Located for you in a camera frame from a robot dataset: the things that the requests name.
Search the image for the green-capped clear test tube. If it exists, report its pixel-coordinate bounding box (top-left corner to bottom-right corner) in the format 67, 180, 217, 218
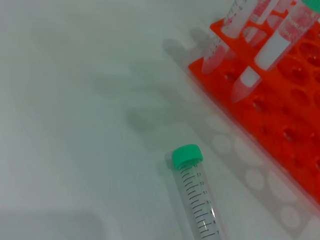
201, 0, 258, 75
164, 144, 227, 240
243, 0, 281, 47
231, 0, 320, 104

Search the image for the orange test tube rack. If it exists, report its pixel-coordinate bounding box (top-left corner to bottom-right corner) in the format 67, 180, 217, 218
187, 0, 320, 208

